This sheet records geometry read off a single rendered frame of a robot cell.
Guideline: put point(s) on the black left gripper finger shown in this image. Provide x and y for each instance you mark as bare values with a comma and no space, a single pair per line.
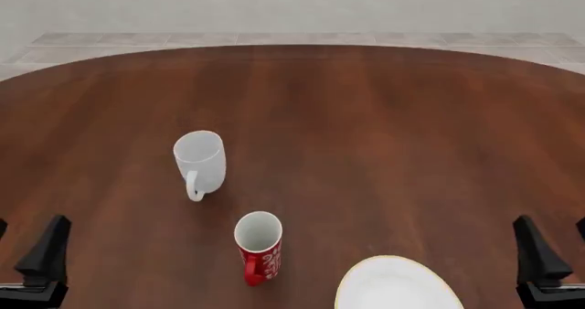
45,250
2,227

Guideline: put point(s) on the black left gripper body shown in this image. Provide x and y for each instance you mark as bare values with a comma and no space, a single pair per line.
32,295

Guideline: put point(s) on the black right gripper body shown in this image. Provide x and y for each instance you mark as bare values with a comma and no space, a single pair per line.
553,297

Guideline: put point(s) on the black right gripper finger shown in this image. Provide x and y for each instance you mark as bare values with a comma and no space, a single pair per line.
581,228
539,254

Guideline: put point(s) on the white plate with yellow rim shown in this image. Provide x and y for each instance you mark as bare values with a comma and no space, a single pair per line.
393,285

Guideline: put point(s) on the white mug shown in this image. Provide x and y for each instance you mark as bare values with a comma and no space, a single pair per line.
204,166

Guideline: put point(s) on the red patterned mug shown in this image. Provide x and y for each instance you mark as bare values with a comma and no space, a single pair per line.
265,257

